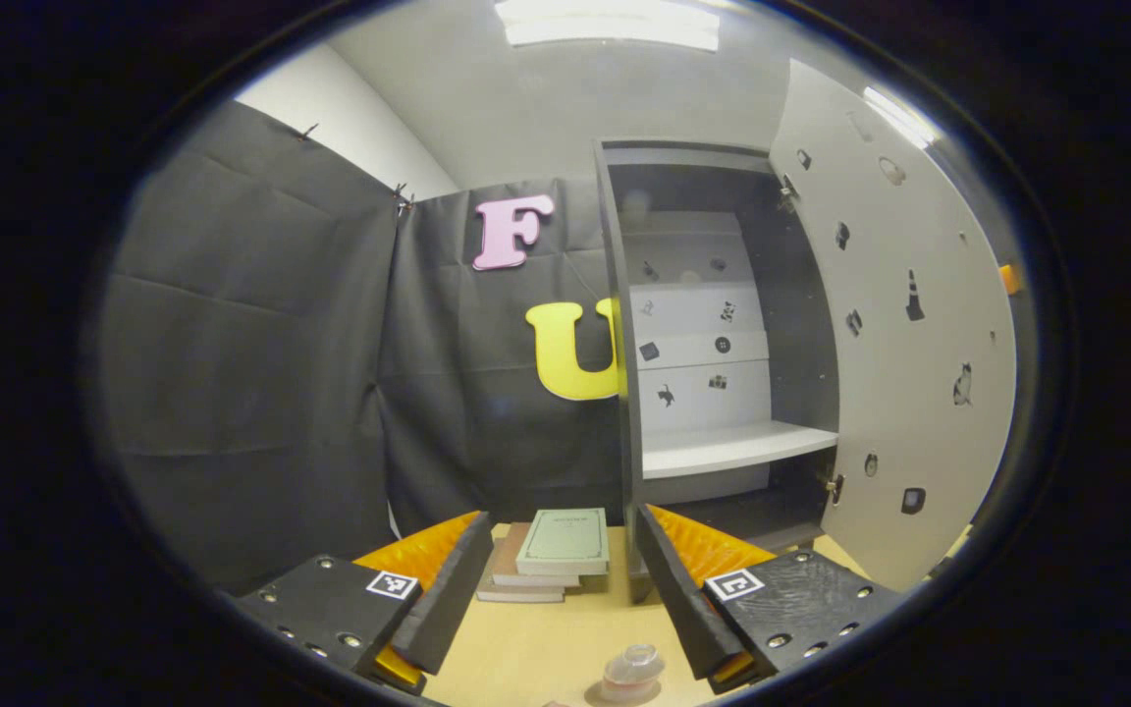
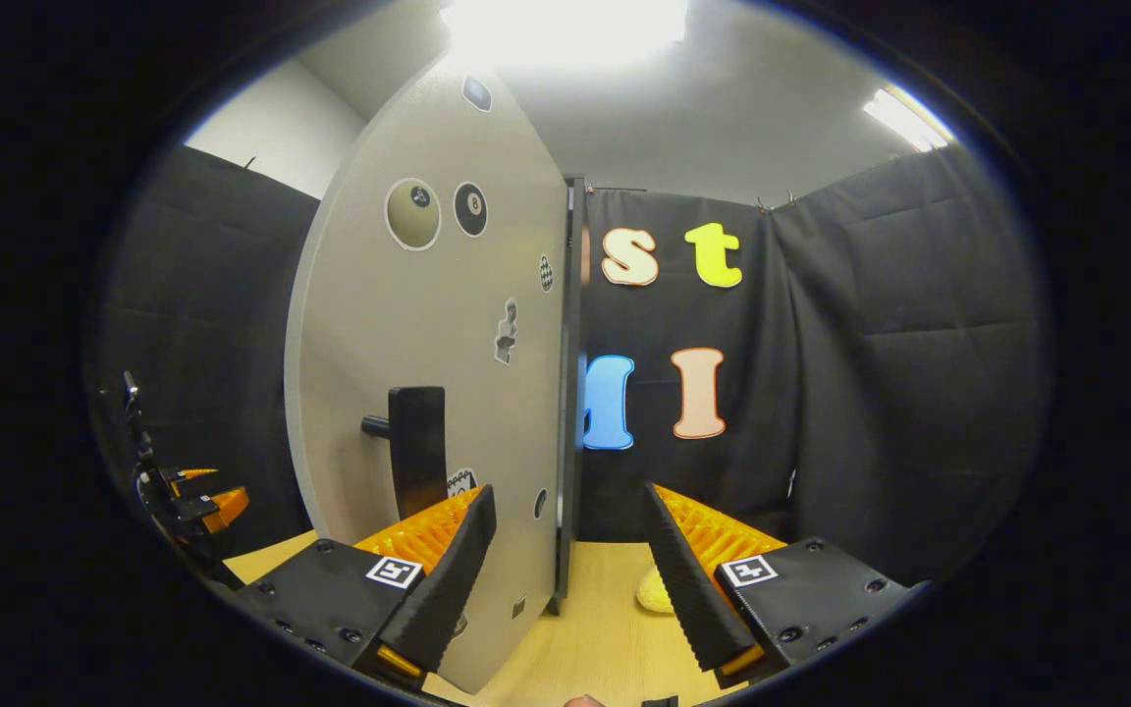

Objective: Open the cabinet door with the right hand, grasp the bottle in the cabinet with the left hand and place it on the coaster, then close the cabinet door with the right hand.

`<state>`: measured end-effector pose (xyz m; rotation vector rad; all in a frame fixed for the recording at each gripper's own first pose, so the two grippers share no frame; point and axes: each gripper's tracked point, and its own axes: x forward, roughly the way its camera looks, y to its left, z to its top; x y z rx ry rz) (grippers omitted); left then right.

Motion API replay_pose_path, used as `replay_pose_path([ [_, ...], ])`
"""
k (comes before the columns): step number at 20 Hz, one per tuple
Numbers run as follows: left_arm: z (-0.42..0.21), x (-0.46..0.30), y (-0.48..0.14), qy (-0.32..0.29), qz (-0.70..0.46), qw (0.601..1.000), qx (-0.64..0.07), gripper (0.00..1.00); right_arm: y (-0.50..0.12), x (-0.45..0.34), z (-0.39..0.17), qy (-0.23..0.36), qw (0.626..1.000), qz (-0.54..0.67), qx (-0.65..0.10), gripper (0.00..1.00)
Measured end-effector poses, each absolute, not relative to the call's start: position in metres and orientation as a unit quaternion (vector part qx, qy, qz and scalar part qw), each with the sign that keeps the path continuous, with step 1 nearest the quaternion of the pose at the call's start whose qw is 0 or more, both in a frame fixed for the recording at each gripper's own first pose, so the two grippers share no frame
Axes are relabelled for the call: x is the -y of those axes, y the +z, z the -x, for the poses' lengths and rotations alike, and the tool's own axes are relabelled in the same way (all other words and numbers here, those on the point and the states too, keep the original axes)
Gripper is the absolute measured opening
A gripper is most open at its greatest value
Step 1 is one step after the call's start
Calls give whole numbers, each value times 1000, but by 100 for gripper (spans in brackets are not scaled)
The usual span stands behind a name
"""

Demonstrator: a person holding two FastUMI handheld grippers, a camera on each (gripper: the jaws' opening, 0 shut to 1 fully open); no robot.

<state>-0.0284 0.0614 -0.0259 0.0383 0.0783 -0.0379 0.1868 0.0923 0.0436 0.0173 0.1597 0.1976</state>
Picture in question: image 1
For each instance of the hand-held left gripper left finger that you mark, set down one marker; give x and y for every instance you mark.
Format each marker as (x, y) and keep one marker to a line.
(453, 599)

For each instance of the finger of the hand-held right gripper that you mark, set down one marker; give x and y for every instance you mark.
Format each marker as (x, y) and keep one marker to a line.
(1010, 280)

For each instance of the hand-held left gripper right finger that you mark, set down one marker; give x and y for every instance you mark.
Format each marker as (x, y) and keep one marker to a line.
(678, 609)

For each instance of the clear pink bottle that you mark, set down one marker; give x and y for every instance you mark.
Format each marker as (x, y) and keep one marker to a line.
(632, 670)

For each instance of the light grey cabinet door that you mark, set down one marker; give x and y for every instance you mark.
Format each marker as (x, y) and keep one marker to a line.
(909, 412)

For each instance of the dark grey cabinet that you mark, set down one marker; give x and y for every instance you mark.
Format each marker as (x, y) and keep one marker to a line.
(801, 324)

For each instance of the white cabinet shelf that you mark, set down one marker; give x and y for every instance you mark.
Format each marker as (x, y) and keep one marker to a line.
(737, 447)

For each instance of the brown book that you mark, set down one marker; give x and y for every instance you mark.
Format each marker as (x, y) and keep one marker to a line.
(507, 555)
(497, 592)

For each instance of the green notebook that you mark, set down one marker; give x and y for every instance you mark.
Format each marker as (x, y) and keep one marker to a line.
(565, 540)

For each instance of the small ceiling light panel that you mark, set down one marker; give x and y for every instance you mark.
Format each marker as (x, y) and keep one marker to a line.
(899, 116)

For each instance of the black backdrop cloth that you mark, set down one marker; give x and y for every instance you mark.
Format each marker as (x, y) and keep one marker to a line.
(261, 393)

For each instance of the large ceiling light panel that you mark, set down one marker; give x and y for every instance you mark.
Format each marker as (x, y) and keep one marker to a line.
(610, 22)

